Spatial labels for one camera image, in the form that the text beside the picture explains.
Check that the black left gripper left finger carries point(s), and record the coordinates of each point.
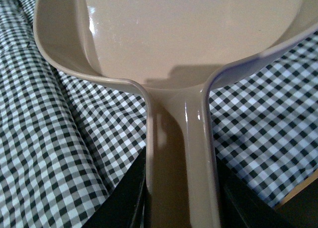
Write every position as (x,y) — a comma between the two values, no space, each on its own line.
(124,207)

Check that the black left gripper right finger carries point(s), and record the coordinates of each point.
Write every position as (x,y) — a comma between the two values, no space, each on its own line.
(241,207)

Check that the beige plastic dustpan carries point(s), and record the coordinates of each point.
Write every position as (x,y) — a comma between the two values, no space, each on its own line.
(172,53)

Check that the black white checkered bedsheet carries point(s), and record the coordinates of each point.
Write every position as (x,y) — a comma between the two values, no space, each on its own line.
(65,144)

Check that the wooden bed frame edge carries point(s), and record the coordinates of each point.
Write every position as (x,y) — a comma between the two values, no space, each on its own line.
(300,187)

